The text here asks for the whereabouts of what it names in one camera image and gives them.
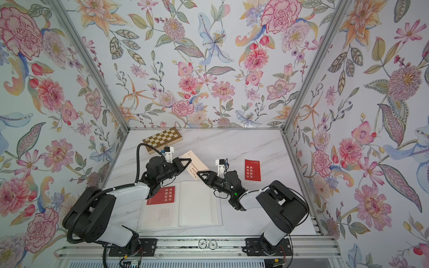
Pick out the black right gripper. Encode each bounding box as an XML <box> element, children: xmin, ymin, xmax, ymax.
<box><xmin>199</xmin><ymin>172</ymin><xmax>236</xmax><ymax>199</ymax></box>

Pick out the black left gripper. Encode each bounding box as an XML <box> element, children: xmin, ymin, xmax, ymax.
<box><xmin>156</xmin><ymin>158</ymin><xmax>192</xmax><ymax>184</ymax></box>

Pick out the beige card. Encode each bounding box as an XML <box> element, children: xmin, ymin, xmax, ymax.
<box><xmin>181</xmin><ymin>150</ymin><xmax>209</xmax><ymax>180</ymax></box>

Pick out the white photo album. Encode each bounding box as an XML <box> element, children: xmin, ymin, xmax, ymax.
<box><xmin>138</xmin><ymin>181</ymin><xmax>222</xmax><ymax>232</ymax></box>

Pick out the red card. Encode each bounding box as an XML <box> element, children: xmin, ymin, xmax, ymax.
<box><xmin>245</xmin><ymin>160</ymin><xmax>261</xmax><ymax>182</ymax></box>
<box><xmin>146</xmin><ymin>186</ymin><xmax>175</xmax><ymax>205</ymax></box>

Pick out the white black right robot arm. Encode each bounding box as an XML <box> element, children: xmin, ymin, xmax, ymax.
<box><xmin>197</xmin><ymin>171</ymin><xmax>309</xmax><ymax>257</ymax></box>

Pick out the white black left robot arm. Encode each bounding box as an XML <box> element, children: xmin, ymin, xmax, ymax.
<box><xmin>63</xmin><ymin>156</ymin><xmax>192</xmax><ymax>255</ymax></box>

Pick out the wooden folding chess board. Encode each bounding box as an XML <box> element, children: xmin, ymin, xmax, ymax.
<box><xmin>143</xmin><ymin>127</ymin><xmax>183</xmax><ymax>151</ymax></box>

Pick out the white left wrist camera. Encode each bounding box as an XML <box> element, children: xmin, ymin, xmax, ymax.
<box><xmin>161</xmin><ymin>146</ymin><xmax>174</xmax><ymax>163</ymax></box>

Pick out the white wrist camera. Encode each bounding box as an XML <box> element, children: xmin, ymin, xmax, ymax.
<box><xmin>215</xmin><ymin>159</ymin><xmax>230</xmax><ymax>178</ymax></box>
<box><xmin>161</xmin><ymin>146</ymin><xmax>174</xmax><ymax>163</ymax></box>

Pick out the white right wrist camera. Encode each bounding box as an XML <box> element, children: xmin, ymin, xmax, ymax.
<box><xmin>215</xmin><ymin>159</ymin><xmax>230</xmax><ymax>178</ymax></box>

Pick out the black corrugated left cable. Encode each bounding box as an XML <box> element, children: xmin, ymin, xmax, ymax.
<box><xmin>63</xmin><ymin>143</ymin><xmax>165</xmax><ymax>243</ymax></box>

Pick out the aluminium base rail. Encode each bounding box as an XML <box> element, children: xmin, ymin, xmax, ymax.
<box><xmin>53</xmin><ymin>235</ymin><xmax>346</xmax><ymax>268</ymax></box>

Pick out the thin black right cable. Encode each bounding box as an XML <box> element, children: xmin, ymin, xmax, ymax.
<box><xmin>212</xmin><ymin>185</ymin><xmax>311</xmax><ymax>268</ymax></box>

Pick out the aluminium corner post left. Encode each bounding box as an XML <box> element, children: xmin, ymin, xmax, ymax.
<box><xmin>47</xmin><ymin>0</ymin><xmax>130</xmax><ymax>135</ymax></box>

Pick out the aluminium corner post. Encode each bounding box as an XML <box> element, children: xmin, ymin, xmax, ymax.
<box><xmin>282</xmin><ymin>0</ymin><xmax>352</xmax><ymax>134</ymax></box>
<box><xmin>47</xmin><ymin>0</ymin><xmax>130</xmax><ymax>135</ymax></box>

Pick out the aluminium corner post right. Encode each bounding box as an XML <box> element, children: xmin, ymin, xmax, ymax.
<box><xmin>282</xmin><ymin>0</ymin><xmax>352</xmax><ymax>134</ymax></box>

